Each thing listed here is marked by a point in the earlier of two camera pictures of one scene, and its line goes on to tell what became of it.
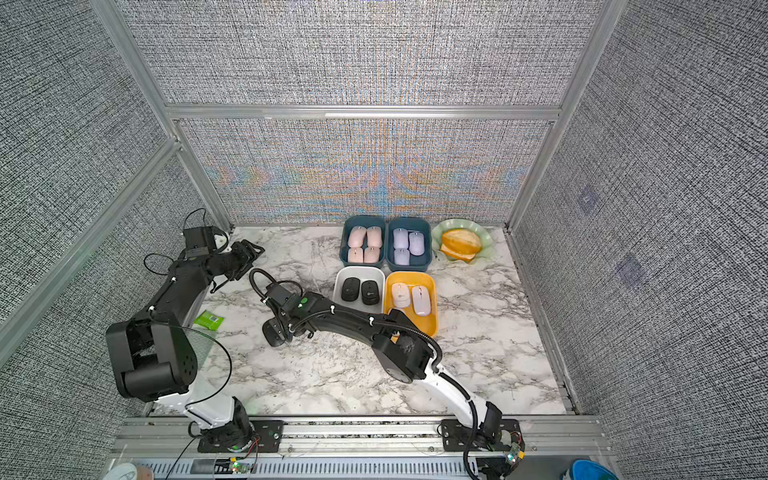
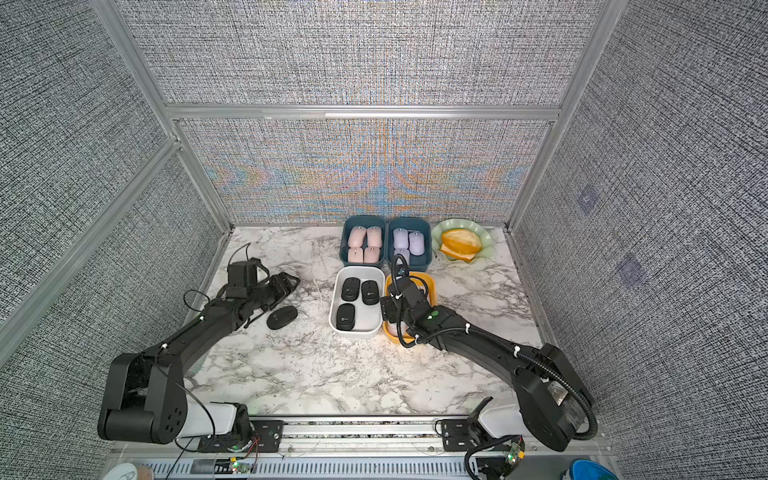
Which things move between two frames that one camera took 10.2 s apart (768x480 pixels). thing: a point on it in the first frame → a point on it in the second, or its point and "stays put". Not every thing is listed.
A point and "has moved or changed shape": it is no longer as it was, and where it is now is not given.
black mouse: [272, 330] has moved or changed shape
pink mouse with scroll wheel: [374, 237] stays put
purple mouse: [400, 238] stays put
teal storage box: [362, 221] stays put
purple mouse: [402, 256] stays put
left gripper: [246, 254] → [283, 287]
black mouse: [370, 292] stays put
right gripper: [286, 330] → [388, 307]
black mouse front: [350, 289] stays put
